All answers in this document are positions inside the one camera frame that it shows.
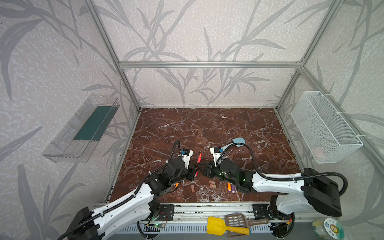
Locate brown toy spatula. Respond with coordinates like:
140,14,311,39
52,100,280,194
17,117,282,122
224,213,269,228

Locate yellow toy shovel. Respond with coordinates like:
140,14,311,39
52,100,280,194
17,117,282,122
207,217,251,236

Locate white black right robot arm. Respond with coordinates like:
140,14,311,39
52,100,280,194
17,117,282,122
198,159,348,217

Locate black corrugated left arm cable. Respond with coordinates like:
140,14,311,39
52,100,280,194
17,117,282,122
56,139,182,240

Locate purple marker pen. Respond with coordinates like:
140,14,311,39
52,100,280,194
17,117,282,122
231,184,236,194

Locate magenta marker pen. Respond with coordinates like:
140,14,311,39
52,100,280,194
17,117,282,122
195,153,202,177

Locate green circuit board with wires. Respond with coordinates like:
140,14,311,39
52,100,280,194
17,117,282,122
145,221,168,232

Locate light blue toy shovel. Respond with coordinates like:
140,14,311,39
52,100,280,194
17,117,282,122
222,138,245,150

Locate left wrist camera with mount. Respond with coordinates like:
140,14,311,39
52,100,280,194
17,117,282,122
179,149,193,169

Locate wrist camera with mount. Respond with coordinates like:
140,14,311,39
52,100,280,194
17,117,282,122
210,147,224,167
179,149,193,169

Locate clear plastic wall tray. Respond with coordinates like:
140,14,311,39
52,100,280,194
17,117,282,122
42,94,120,163

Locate white wire mesh basket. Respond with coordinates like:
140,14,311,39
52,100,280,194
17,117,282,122
291,91,364,164

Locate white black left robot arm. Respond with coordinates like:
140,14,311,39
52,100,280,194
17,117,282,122
59,156,197,240

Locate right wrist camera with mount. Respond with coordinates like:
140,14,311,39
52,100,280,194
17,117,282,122
210,147,224,167

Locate aluminium cage frame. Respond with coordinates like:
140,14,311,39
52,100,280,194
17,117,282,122
85,1,384,228

